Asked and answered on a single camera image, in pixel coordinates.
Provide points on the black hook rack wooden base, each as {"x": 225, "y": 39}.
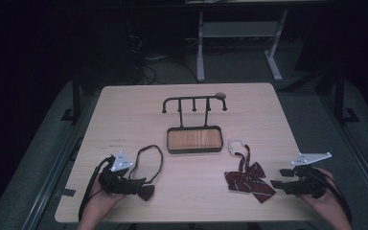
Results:
{"x": 194, "y": 139}

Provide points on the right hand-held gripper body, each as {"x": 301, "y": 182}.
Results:
{"x": 306, "y": 183}

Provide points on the black bow tie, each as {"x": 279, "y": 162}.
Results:
{"x": 147, "y": 192}

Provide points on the grey tape strip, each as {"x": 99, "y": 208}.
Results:
{"x": 66, "y": 192}

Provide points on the person's right hand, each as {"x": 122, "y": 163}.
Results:
{"x": 324, "y": 201}

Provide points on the white metal desk frame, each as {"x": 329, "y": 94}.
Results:
{"x": 236, "y": 29}

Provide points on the person's left hand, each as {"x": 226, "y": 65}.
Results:
{"x": 103, "y": 202}

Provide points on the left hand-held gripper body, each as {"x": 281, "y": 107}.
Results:
{"x": 113, "y": 182}

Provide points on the grey round disc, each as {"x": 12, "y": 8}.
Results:
{"x": 220, "y": 95}

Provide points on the black metal stand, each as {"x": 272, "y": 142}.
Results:
{"x": 340, "y": 99}
{"x": 75, "y": 102}

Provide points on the dark red striped bow tie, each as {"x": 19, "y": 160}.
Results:
{"x": 247, "y": 180}

